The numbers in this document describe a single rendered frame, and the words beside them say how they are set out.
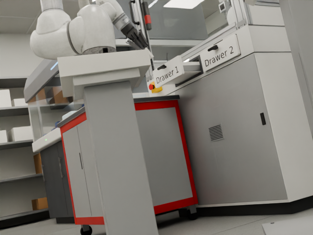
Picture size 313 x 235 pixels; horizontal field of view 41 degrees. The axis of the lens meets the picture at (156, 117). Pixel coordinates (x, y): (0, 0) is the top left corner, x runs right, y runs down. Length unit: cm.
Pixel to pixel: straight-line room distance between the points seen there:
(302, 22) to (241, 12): 70
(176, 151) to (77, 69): 98
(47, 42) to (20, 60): 470
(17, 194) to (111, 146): 457
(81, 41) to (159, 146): 85
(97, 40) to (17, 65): 480
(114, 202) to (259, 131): 82
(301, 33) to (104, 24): 85
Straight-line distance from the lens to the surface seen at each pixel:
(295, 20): 153
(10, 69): 657
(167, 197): 242
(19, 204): 624
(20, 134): 592
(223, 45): 224
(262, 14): 226
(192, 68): 238
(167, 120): 249
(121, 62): 175
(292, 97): 222
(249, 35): 214
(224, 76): 227
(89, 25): 189
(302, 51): 151
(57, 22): 197
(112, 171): 173
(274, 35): 226
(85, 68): 174
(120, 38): 334
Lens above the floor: 30
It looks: 8 degrees up
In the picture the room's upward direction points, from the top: 11 degrees counter-clockwise
